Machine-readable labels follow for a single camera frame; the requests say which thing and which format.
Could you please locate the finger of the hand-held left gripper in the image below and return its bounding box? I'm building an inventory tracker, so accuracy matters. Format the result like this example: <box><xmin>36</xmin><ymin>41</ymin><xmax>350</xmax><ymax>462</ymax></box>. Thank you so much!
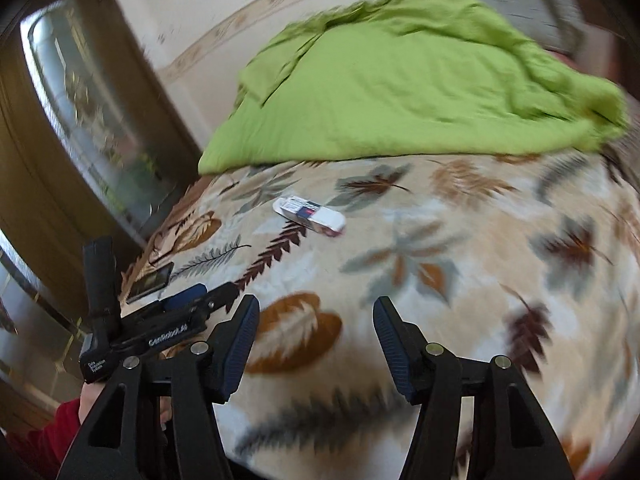
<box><xmin>161</xmin><ymin>282</ymin><xmax>209</xmax><ymax>312</ymax></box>
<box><xmin>200</xmin><ymin>281</ymin><xmax>242</xmax><ymax>317</ymax></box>

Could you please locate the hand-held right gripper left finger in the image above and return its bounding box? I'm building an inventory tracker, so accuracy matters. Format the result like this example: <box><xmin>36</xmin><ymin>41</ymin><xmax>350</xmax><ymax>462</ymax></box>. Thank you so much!
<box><xmin>57</xmin><ymin>294</ymin><xmax>261</xmax><ymax>480</ymax></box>

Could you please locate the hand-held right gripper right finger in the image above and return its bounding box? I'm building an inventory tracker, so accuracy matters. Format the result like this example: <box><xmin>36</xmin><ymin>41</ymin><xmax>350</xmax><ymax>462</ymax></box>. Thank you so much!
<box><xmin>372</xmin><ymin>296</ymin><xmax>576</xmax><ymax>480</ymax></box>

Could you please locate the white toothpaste tube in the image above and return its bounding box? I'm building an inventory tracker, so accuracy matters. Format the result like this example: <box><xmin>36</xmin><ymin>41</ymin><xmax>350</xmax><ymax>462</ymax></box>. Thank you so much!
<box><xmin>272</xmin><ymin>196</ymin><xmax>347</xmax><ymax>237</ymax></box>

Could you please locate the person's red-sleeved left forearm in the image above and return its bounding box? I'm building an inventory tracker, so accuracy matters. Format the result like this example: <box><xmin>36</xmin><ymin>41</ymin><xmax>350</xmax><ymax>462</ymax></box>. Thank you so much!
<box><xmin>4</xmin><ymin>399</ymin><xmax>85</xmax><ymax>468</ymax></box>

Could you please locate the person's left hand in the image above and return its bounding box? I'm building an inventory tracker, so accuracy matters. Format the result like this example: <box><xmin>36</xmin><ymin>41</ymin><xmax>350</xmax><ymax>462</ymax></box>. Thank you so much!
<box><xmin>79</xmin><ymin>382</ymin><xmax>105</xmax><ymax>423</ymax></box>

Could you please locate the black smartphone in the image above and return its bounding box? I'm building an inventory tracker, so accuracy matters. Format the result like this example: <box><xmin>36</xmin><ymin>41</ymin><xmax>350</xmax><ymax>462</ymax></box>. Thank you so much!
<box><xmin>125</xmin><ymin>261</ymin><xmax>175</xmax><ymax>305</ymax></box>

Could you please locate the leaf-print blanket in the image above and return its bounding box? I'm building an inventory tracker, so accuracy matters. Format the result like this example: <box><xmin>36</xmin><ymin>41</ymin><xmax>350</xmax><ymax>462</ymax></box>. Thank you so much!
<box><xmin>117</xmin><ymin>150</ymin><xmax>640</xmax><ymax>480</ymax></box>

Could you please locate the wooden glass-door cabinet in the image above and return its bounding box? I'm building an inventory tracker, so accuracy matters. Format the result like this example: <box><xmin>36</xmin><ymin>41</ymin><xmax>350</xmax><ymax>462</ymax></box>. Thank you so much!
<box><xmin>0</xmin><ymin>0</ymin><xmax>203</xmax><ymax>411</ymax></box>

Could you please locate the green quilt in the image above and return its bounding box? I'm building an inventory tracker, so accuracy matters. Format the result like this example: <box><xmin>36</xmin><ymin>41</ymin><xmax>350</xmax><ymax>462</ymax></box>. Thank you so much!
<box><xmin>197</xmin><ymin>0</ymin><xmax>631</xmax><ymax>176</ymax></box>

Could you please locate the brown padded headboard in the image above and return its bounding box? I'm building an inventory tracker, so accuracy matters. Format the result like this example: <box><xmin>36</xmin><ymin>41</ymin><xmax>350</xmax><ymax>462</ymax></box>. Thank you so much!
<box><xmin>570</xmin><ymin>0</ymin><xmax>628</xmax><ymax>78</ymax></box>

